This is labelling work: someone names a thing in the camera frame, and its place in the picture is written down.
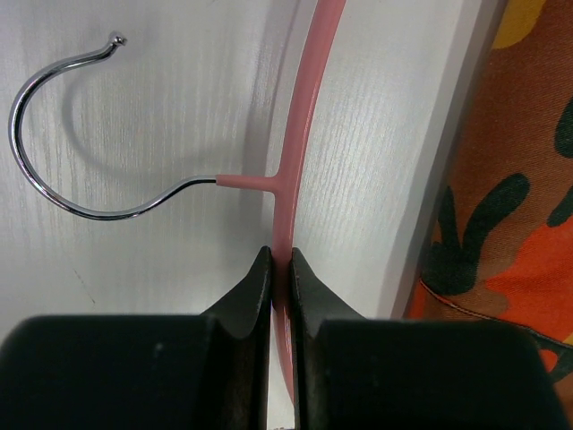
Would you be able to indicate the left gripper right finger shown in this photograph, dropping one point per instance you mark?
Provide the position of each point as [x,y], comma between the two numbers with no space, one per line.
[351,372]

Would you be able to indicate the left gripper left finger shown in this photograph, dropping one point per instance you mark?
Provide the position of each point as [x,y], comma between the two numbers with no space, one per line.
[144,371]

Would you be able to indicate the orange camouflage trousers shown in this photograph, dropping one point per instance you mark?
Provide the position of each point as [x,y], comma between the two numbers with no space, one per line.
[502,245]

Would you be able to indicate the pink plastic hanger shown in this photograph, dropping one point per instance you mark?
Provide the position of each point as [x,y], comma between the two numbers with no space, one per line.
[284,185]

